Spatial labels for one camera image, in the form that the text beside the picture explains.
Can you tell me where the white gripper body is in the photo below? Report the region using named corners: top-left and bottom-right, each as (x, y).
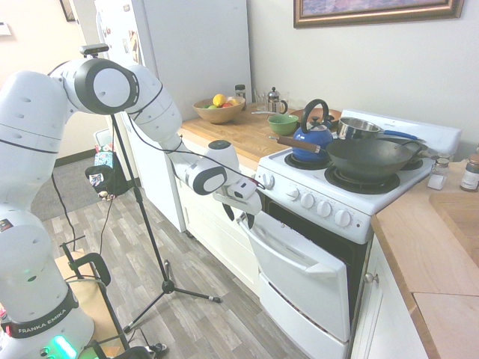
top-left (213, 188), bottom-right (263, 216)

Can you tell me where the white oven door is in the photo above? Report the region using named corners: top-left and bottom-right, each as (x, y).
top-left (236, 211), bottom-right (352, 343)

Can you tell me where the white cabinet without knob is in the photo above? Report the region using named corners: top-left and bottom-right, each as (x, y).
top-left (164, 129), bottom-right (263, 301)

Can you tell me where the black tripod stand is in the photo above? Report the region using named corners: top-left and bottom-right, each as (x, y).
top-left (84, 52), bottom-right (223, 334)

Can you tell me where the green bowl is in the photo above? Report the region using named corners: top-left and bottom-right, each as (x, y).
top-left (266, 114), bottom-right (300, 137)

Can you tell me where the white stove drawer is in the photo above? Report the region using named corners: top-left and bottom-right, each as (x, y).
top-left (257, 271), bottom-right (350, 359)

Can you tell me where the blue kettle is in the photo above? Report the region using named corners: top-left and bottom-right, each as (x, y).
top-left (291, 98), bottom-right (336, 164)

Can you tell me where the wooden fruit bowl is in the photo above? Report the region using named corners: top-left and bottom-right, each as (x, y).
top-left (192, 96), bottom-right (247, 125)

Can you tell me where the glass french press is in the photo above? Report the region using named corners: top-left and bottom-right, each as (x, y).
top-left (266, 86), bottom-right (290, 115)

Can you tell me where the clear drinking glass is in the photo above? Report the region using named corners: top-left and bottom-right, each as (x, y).
top-left (254, 88), bottom-right (269, 112)

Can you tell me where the black bag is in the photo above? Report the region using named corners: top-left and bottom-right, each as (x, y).
top-left (85, 155), bottom-right (130, 198)

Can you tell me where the white electric stove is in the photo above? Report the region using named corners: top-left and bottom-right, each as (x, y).
top-left (239, 108), bottom-right (463, 359)

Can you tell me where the teal patterned box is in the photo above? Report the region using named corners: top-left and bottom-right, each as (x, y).
top-left (94, 150), bottom-right (117, 168)

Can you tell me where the black metal clamp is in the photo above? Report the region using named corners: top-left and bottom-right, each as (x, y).
top-left (60, 242), bottom-right (112, 289)

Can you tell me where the white plastic bin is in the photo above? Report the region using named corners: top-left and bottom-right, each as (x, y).
top-left (93, 128), bottom-right (115, 155)

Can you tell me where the white refrigerator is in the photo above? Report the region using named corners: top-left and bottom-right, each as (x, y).
top-left (93, 0), bottom-right (254, 239)

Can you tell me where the white cabinet with knob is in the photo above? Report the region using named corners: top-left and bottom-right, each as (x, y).
top-left (349, 238), bottom-right (439, 359)

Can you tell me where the dark frying pan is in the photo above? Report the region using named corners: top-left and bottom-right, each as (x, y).
top-left (381, 137), bottom-right (431, 163)

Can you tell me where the glass salt shaker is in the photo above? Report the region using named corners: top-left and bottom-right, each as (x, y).
top-left (427, 156), bottom-right (451, 190)

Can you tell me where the photo fridge magnet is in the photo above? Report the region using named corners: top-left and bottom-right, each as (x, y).
top-left (128, 29), bottom-right (141, 64)

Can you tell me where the wooden cutting board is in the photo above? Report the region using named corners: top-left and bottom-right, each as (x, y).
top-left (427, 190), bottom-right (479, 260)

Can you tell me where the spice jar brown lid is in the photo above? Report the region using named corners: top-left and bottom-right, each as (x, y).
top-left (459, 153), bottom-right (479, 193)

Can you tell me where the gold framed painting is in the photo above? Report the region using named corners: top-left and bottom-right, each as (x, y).
top-left (293, 0), bottom-right (466, 29)

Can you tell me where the dark framed picture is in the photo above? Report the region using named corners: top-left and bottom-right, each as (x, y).
top-left (59, 0), bottom-right (78, 22)

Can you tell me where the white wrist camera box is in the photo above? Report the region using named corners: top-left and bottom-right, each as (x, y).
top-left (228, 178), bottom-right (260, 200)

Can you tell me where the black wok wooden handle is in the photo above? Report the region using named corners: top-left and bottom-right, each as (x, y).
top-left (268, 135), bottom-right (423, 181)

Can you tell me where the steel saucepan blue handle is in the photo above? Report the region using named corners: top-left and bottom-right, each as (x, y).
top-left (336, 117), bottom-right (428, 143)

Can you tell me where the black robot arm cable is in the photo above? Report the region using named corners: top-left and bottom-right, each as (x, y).
top-left (47, 61), bottom-right (267, 191)

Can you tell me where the black camera on tripod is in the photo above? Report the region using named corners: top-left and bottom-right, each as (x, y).
top-left (79, 43), bottom-right (110, 58)

